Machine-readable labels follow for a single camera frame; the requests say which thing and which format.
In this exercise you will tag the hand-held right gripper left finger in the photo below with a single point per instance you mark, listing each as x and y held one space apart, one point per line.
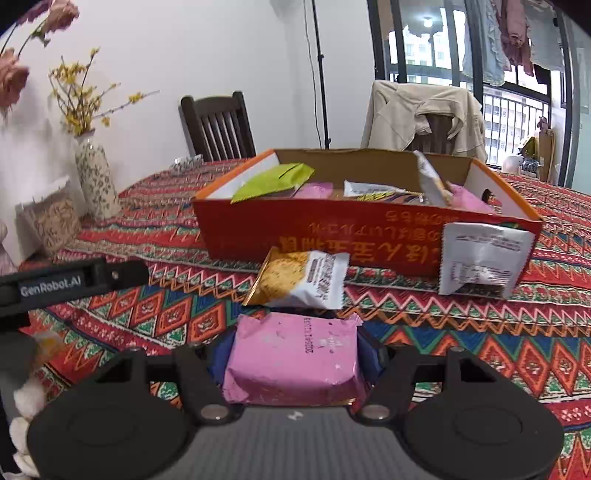
216 364

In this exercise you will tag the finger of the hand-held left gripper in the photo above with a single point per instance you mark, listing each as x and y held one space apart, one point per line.
129 274

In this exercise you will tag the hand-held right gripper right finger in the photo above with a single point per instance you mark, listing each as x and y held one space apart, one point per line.
375 364

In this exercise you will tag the pink snack packet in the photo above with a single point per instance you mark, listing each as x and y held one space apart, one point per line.
291 355
471 201
316 190

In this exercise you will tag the red cardboard box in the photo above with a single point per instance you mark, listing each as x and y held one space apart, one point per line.
277 230

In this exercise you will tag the green snack packet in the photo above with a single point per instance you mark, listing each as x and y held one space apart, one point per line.
272 182

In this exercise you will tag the pink ribbed vase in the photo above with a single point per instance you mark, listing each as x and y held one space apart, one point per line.
5 254

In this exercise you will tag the woven basket white cloth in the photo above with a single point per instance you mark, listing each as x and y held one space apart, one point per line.
53 226

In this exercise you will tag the patterned red tablecloth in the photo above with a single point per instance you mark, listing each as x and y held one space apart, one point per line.
461 332

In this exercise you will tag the leaf patterned white vase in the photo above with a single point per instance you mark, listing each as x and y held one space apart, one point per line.
97 180

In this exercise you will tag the yellow white snack packet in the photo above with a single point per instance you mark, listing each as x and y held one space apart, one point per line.
295 277

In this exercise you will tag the small shiny object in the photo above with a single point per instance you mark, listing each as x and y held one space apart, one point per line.
187 163

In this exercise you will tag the grey foil snack packet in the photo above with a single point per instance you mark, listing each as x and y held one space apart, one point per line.
480 258

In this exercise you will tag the yellow flower branches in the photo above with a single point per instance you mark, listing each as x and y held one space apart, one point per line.
78 115

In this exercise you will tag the dark wooden chair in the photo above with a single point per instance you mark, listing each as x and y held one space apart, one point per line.
217 129

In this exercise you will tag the pink artificial flowers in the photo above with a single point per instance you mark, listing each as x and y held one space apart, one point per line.
11 76

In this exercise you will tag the wooden chair under jacket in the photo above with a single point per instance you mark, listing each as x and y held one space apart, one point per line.
436 138

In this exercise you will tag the white bag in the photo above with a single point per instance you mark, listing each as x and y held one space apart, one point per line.
511 165

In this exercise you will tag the beige jacket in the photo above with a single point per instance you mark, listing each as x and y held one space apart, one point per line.
397 115

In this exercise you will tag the small wooden cabinet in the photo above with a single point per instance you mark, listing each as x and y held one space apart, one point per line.
547 157

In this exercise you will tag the round light on black stand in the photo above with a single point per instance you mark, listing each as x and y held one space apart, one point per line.
320 59

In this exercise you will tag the black framed sliding glass door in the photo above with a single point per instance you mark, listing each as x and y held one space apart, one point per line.
376 37

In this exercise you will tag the black hanging garment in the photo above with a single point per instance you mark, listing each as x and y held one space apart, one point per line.
541 74

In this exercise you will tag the light blue hanging garment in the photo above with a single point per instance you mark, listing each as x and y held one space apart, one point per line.
485 46

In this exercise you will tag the pink hanging garment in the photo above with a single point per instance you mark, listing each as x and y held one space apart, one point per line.
512 27

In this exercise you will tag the white hanging garment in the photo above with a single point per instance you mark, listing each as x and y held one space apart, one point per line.
545 41

